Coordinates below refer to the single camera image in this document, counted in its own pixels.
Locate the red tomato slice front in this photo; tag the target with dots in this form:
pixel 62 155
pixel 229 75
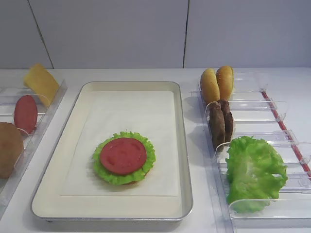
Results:
pixel 123 156

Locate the red tomato slice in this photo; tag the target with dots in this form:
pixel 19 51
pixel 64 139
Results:
pixel 25 114
pixel 123 156

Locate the brown meat patty front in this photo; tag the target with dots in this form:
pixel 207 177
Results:
pixel 217 124

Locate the brown meat patty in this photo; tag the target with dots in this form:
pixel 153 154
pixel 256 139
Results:
pixel 217 124
pixel 228 118

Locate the bottom bun under lettuce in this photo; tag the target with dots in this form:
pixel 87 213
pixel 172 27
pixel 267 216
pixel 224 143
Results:
pixel 134 177

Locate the brown meat patty rear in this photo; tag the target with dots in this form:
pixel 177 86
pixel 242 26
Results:
pixel 228 118

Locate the green lettuce leaf on tray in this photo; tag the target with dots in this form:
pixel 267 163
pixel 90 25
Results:
pixel 115 179

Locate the green lettuce leaf in rack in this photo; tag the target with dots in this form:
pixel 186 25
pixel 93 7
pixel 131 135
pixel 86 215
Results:
pixel 255 173

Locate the yellow cheese slice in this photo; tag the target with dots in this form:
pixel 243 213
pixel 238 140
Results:
pixel 42 83

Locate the red tomato slice rear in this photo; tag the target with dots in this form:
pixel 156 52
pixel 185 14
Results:
pixel 25 114

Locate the white paper tray liner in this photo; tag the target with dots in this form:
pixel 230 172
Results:
pixel 149 113

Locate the golden bun half left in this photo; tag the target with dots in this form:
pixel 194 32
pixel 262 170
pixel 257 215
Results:
pixel 209 86

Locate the golden bun half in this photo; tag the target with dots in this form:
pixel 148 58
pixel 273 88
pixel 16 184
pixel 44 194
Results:
pixel 225 80
pixel 209 86

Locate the golden bun half right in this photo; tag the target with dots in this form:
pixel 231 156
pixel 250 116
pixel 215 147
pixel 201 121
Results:
pixel 225 80

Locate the clear acrylic right rack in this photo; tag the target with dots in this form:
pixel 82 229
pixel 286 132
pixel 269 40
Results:
pixel 259 116

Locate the clear acrylic rack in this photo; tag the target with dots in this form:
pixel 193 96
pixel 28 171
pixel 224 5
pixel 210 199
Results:
pixel 259 116
pixel 11 90

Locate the brown bun left rack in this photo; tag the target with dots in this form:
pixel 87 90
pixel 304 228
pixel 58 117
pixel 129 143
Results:
pixel 11 147

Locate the clear acrylic left rack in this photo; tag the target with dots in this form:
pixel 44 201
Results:
pixel 11 90

